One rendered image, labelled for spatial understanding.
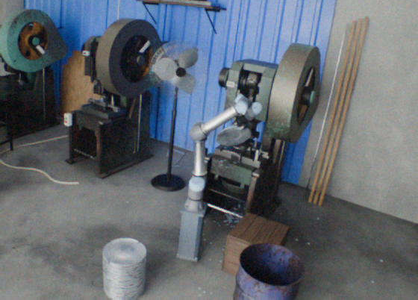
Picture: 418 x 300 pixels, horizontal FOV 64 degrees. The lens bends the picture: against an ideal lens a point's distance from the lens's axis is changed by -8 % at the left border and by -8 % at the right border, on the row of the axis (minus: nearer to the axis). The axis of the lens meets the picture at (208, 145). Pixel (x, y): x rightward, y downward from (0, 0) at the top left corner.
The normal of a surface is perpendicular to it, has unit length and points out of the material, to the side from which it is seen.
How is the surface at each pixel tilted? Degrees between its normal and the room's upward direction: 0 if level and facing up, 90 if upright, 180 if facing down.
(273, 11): 90
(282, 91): 80
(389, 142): 90
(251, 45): 90
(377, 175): 90
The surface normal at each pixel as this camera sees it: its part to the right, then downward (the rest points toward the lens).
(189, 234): -0.18, 0.33
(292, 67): -0.31, -0.36
